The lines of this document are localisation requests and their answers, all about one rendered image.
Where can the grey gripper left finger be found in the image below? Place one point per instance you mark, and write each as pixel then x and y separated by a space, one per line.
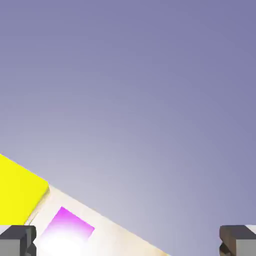
pixel 14 240

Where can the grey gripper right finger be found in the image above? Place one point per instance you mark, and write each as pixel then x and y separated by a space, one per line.
pixel 240 240

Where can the small magenta cube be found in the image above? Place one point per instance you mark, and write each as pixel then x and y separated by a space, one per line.
pixel 69 225

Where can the large yellow box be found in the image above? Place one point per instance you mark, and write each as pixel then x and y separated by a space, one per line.
pixel 18 192

